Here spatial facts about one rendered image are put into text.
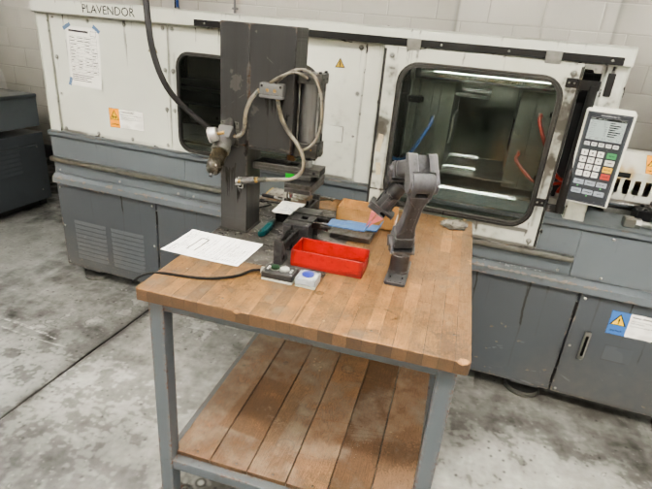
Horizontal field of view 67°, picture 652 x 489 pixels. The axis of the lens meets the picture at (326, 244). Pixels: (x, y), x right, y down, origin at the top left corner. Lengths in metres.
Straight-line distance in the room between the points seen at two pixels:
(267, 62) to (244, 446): 1.37
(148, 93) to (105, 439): 1.73
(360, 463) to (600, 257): 1.36
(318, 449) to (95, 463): 0.90
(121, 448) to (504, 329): 1.82
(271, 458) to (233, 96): 1.30
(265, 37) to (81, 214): 2.04
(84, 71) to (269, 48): 1.61
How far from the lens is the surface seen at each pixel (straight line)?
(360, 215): 2.08
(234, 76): 1.82
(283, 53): 1.74
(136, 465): 2.27
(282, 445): 1.98
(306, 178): 1.79
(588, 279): 2.51
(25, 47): 6.64
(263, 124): 1.79
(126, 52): 2.98
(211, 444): 1.99
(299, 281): 1.55
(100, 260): 3.48
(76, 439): 2.44
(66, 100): 3.31
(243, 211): 1.91
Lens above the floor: 1.65
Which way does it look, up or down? 24 degrees down
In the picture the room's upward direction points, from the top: 5 degrees clockwise
